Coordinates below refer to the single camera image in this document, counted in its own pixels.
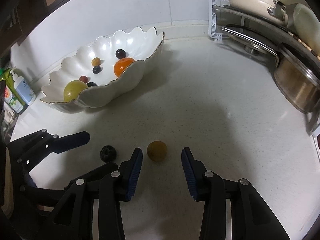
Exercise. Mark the dark red jujube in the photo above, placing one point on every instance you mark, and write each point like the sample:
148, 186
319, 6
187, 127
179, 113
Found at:
84, 79

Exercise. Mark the white metal kitchen rack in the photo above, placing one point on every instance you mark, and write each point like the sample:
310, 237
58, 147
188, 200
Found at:
222, 14

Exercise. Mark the orange mandarin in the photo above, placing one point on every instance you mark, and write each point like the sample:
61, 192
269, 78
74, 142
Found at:
121, 65

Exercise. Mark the white scalloped porcelain bowl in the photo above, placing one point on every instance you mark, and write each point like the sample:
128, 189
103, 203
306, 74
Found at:
143, 46

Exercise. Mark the small brown longan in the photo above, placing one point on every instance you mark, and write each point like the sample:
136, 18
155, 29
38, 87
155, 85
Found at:
157, 151

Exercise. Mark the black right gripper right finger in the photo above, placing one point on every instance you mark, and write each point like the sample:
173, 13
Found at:
203, 184

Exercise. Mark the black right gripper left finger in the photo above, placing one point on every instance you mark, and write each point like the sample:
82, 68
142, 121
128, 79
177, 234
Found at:
120, 185

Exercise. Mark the white blue lotion bottle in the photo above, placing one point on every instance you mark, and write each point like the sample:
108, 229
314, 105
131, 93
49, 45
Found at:
23, 89

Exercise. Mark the green colourful carton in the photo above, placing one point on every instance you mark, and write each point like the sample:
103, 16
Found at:
11, 96

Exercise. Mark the dark purple grape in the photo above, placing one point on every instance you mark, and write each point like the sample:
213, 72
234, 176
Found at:
120, 53

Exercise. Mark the steel pan lid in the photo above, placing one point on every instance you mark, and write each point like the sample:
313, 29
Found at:
252, 39

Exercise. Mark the dark plum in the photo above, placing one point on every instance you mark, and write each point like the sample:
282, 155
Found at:
91, 84

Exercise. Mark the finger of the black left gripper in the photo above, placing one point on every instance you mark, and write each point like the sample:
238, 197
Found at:
95, 174
69, 142

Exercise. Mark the cream teapot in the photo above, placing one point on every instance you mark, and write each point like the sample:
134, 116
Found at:
306, 24

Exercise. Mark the green apple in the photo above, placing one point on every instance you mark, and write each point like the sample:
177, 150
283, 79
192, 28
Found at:
73, 89

